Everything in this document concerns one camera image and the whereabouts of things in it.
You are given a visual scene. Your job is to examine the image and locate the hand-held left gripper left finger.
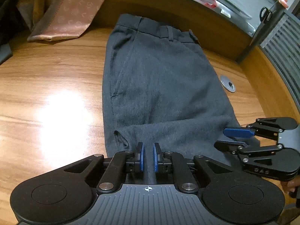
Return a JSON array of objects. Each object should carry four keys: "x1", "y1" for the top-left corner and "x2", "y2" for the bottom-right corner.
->
[{"x1": 63, "y1": 142, "x2": 144, "y2": 194}]

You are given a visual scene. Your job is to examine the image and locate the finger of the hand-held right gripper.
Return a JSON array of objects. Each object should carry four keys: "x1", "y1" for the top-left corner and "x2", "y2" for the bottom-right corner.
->
[
  {"x1": 214, "y1": 140, "x2": 284, "y2": 163},
  {"x1": 223, "y1": 117, "x2": 298, "y2": 143}
]

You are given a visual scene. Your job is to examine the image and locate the black scissors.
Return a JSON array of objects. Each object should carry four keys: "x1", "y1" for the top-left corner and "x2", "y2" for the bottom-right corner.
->
[{"x1": 260, "y1": 7, "x2": 273, "y2": 24}]

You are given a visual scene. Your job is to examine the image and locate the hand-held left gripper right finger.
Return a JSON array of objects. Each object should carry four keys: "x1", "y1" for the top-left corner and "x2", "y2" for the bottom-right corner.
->
[{"x1": 153, "y1": 142, "x2": 232, "y2": 194}]

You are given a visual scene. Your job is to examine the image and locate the person's right hand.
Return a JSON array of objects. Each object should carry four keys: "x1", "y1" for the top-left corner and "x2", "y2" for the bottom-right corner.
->
[{"x1": 285, "y1": 178, "x2": 300, "y2": 201}]

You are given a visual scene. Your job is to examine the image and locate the grey round cable grommet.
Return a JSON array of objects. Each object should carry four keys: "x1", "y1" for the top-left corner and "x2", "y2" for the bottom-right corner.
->
[{"x1": 220, "y1": 75, "x2": 236, "y2": 92}]

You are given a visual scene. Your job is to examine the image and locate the grey pants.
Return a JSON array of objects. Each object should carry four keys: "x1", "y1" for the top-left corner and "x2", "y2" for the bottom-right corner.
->
[{"x1": 102, "y1": 14, "x2": 243, "y2": 185}]

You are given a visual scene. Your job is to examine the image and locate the brown patterned cloth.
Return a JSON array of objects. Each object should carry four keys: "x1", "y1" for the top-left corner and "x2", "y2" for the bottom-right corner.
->
[{"x1": 27, "y1": 0, "x2": 118, "y2": 42}]

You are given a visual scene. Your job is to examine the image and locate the dark grey garment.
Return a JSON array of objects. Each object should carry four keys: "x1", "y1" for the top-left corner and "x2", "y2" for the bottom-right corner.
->
[{"x1": 0, "y1": 0, "x2": 26, "y2": 65}]

